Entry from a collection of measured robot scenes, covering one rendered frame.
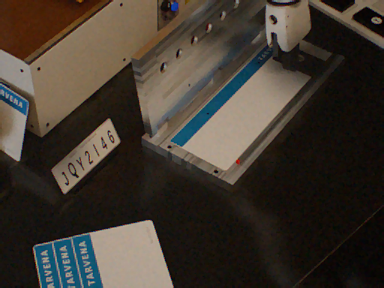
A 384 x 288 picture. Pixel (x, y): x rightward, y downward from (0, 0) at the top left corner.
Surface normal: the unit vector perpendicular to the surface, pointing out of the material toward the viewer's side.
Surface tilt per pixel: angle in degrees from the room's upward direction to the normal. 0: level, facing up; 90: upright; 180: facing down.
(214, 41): 81
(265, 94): 0
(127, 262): 0
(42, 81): 90
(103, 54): 90
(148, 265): 0
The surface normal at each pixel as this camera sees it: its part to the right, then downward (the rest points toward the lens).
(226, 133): 0.02, -0.69
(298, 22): 0.81, 0.28
